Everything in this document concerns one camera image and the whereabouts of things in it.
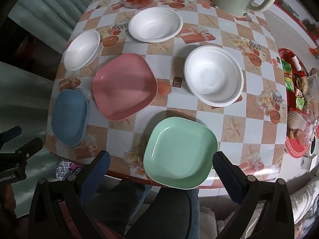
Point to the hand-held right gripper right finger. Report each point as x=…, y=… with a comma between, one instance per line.
x=225, y=176

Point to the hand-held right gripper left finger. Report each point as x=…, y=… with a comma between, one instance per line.
x=96, y=176

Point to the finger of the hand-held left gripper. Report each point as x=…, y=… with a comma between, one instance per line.
x=15, y=130
x=30, y=148

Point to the blue square plate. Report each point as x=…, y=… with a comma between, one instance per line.
x=68, y=117

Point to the green square plate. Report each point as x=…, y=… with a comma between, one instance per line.
x=179, y=154

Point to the pink square plate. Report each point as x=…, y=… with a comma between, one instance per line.
x=124, y=87

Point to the white foam bowl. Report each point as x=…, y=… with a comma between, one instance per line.
x=211, y=77
x=81, y=51

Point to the white plastic plate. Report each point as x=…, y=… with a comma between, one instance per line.
x=154, y=25

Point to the blue checked cloth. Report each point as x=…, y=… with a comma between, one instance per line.
x=62, y=169

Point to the person's left leg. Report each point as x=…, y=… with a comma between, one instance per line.
x=134, y=196

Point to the person's leg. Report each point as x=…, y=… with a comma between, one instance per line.
x=134, y=196
x=169, y=216

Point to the white fluffy cushion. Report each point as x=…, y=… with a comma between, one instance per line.
x=206, y=221

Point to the person's right leg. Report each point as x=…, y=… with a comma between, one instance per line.
x=169, y=216

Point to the red tray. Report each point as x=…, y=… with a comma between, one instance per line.
x=292, y=149

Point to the checked printed tablecloth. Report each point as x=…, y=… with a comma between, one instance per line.
x=174, y=98

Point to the clear plastic snack bag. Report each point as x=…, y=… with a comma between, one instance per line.
x=310, y=97

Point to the green snack packet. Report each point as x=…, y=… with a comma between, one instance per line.
x=287, y=77

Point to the pale green curtain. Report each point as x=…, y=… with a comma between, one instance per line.
x=49, y=10

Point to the white panel with red trim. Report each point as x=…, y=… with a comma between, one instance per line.
x=286, y=17

